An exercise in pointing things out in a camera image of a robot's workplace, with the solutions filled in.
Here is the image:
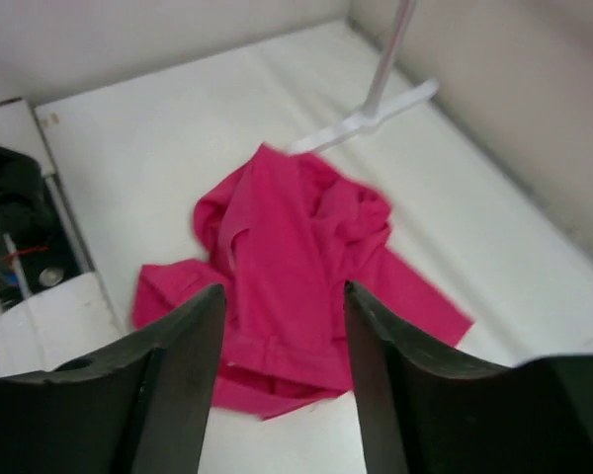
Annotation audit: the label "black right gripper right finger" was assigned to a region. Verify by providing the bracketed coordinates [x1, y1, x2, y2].
[344, 282, 593, 473]

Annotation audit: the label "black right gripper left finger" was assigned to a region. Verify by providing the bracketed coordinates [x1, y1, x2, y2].
[0, 284, 226, 473]

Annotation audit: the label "pink trousers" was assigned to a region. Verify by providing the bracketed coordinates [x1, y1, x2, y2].
[130, 145, 472, 419]

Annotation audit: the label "white clothes rack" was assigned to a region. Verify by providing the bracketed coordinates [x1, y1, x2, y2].
[287, 0, 439, 154]

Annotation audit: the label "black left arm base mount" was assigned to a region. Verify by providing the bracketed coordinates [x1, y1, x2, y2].
[0, 146, 82, 313]

